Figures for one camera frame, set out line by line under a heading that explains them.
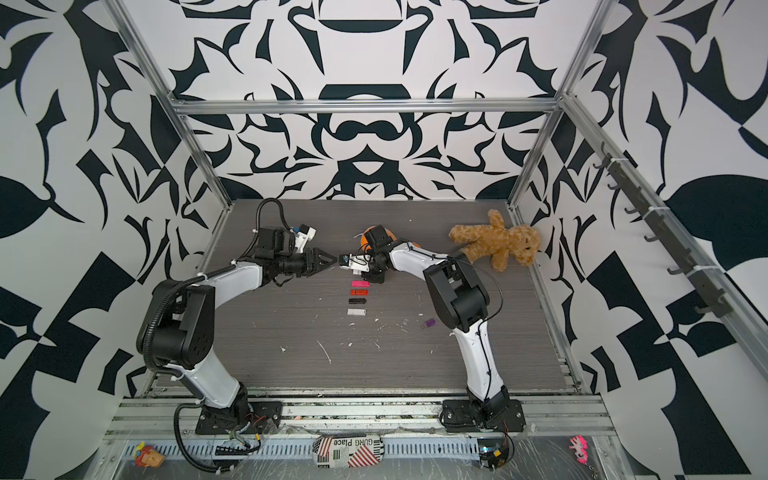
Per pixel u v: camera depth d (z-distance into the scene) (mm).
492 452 711
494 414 644
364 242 874
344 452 676
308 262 810
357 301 939
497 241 1012
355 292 961
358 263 870
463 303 573
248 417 718
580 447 700
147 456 673
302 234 861
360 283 984
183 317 481
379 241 824
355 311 918
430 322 903
